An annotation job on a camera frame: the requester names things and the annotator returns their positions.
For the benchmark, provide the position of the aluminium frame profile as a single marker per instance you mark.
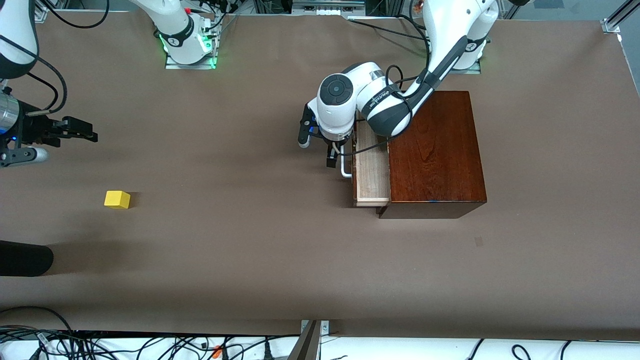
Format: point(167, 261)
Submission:
point(617, 17)

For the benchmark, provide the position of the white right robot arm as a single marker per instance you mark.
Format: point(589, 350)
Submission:
point(180, 35)

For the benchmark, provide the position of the black ribbed cylinder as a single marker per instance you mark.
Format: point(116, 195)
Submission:
point(25, 258)

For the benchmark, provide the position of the dark brown wooden cabinet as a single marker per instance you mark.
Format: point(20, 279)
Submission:
point(435, 150)

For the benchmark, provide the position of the grey power strip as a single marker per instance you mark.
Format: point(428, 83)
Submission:
point(327, 6)

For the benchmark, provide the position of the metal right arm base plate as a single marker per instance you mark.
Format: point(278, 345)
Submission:
point(190, 66)

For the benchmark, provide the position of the yellow block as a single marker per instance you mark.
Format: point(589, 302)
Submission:
point(117, 200)

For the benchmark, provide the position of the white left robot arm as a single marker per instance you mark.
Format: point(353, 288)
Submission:
point(345, 105)

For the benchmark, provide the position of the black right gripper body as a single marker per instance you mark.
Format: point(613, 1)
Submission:
point(36, 129)

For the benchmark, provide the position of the metal table bracket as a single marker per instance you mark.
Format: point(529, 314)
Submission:
point(310, 342)

